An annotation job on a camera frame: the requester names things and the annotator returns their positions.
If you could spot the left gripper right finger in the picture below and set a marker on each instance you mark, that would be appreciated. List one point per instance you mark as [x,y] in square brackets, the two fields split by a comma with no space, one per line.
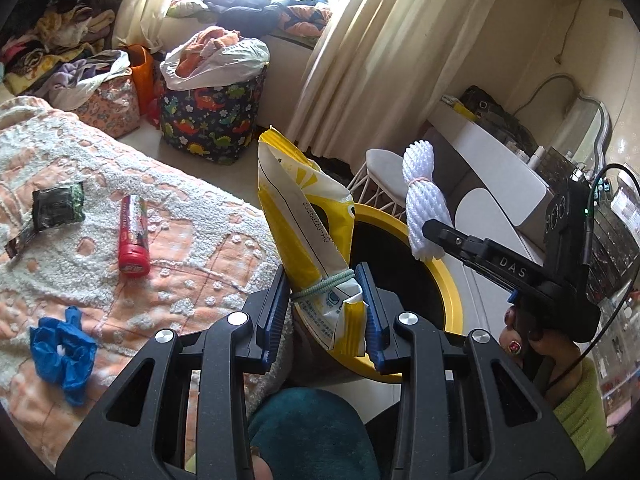
[377,331]

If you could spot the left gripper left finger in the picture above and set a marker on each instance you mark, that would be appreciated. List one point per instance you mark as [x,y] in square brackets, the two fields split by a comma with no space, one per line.
[270,321]

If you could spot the yellow white snack bag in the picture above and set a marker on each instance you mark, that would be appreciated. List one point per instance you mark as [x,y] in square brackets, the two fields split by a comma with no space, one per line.
[311,218]

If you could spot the white foam net sleeve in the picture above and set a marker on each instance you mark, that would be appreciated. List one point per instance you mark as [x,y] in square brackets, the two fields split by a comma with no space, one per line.
[424,199]

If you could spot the red candy tube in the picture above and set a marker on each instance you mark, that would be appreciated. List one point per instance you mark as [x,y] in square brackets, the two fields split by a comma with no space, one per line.
[133,243]

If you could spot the blue glove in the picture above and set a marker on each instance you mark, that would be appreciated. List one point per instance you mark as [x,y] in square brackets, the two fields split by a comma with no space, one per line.
[64,354]

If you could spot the dark green snack wrapper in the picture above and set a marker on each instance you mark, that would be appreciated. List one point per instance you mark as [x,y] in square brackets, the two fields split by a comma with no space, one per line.
[51,208]

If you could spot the yellow rim black trash bin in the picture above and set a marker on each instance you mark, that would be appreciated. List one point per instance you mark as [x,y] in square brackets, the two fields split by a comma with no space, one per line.
[426,288]

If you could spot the person right hand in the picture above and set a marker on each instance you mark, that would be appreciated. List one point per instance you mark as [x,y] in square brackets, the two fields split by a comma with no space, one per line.
[549,344]

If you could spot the white vanity desk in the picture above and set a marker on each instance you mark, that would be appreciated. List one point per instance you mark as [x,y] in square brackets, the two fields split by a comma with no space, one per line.
[490,192]

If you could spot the teal trouser knee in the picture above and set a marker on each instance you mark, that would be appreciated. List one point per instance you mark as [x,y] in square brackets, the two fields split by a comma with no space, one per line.
[304,433]

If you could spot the round vanity mirror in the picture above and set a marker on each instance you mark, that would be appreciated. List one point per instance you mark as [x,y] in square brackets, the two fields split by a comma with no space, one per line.
[585,133]

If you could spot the peach patterned bed quilt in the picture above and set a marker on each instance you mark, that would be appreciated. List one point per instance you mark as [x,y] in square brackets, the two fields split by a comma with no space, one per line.
[209,251]

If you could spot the dark bag on desk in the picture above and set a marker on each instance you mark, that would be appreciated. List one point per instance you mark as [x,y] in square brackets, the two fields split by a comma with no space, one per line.
[492,117]

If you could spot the dinosaur print laundry basket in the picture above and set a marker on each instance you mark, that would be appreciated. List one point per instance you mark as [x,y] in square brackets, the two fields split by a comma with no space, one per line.
[214,123]

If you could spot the pink floral fabric bag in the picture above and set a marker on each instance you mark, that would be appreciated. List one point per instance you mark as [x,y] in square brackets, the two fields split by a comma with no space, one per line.
[113,108]

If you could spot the right cream curtain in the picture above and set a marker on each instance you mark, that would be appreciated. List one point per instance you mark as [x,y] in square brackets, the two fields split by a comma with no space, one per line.
[377,72]

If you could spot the cream curtain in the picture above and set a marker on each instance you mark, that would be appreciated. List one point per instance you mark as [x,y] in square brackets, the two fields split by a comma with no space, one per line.
[138,22]
[377,72]

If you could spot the white plastic bag with clothes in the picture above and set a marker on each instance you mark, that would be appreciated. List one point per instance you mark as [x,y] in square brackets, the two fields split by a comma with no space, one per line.
[214,57]

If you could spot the orange bag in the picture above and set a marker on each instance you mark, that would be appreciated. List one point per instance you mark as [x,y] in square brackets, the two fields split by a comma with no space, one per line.
[141,63]

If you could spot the white garment on floral bag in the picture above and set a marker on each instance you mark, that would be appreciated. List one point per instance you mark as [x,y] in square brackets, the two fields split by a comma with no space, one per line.
[74,83]

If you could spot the clothes pile on windowsill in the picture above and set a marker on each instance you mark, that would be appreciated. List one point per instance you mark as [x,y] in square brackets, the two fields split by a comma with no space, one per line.
[305,19]

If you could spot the left cream curtain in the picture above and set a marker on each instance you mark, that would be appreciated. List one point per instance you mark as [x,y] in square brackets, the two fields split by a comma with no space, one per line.
[138,22]

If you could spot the pile of clothes on bed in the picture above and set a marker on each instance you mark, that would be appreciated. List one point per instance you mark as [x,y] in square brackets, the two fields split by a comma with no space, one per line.
[39,37]

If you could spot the white wire frame stool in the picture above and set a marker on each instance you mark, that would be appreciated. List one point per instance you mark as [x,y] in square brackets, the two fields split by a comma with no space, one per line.
[381,173]

